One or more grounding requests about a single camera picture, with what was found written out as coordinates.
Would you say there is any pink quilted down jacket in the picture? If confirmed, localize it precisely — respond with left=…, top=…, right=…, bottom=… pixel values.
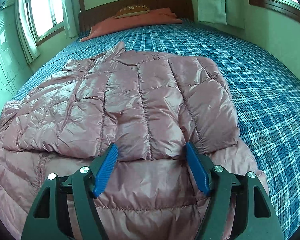
left=0, top=42, right=267, bottom=239

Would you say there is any blue plaid bed sheet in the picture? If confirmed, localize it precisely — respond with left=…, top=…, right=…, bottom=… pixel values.
left=12, top=22, right=300, bottom=239

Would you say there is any white patterned wardrobe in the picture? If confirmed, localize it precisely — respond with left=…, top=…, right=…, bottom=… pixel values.
left=0, top=5, right=33, bottom=115

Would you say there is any white left window curtain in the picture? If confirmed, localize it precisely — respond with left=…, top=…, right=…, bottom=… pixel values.
left=15, top=0, right=40, bottom=64

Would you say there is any orange red pillow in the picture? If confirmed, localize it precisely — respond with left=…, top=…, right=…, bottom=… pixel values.
left=80, top=8, right=183, bottom=42

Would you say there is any white curtain beside headboard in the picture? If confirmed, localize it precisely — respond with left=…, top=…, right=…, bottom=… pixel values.
left=198, top=0, right=245, bottom=29

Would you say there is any brown embroidered cushion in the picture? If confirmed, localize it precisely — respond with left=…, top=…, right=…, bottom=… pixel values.
left=114, top=4, right=150, bottom=19

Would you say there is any dark wooden headboard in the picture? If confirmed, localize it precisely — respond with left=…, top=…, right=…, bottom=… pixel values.
left=78, top=0, right=194, bottom=32

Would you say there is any left window with frame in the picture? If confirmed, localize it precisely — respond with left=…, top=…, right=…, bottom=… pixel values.
left=25, top=0, right=64, bottom=45

